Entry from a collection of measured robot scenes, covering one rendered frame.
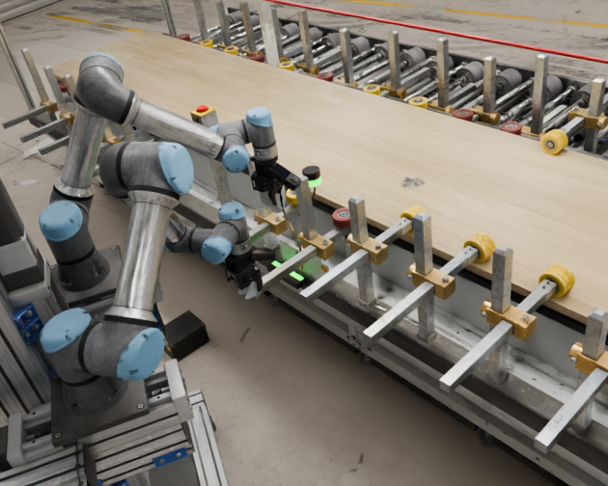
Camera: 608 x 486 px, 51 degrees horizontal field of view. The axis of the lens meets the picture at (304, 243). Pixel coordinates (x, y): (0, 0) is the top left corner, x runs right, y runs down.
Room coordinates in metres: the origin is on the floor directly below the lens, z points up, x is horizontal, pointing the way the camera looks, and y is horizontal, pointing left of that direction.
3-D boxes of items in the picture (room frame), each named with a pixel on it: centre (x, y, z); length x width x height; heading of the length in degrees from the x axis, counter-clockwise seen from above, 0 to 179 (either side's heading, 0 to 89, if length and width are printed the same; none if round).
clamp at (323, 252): (1.78, -0.04, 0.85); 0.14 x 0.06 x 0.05; 37
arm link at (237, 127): (1.75, 0.16, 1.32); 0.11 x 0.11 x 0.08; 6
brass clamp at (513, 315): (1.18, -0.49, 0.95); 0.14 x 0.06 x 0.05; 37
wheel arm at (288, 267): (1.73, 0.00, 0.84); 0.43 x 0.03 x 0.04; 127
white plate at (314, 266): (1.81, 0.01, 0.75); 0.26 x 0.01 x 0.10; 37
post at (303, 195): (1.80, -0.03, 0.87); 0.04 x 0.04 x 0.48; 37
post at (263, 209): (2.00, 0.12, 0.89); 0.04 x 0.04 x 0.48; 37
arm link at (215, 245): (1.50, 0.25, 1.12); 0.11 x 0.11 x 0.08; 66
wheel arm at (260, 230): (1.93, 0.15, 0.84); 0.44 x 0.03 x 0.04; 127
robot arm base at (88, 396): (1.09, 0.55, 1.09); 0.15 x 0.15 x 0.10
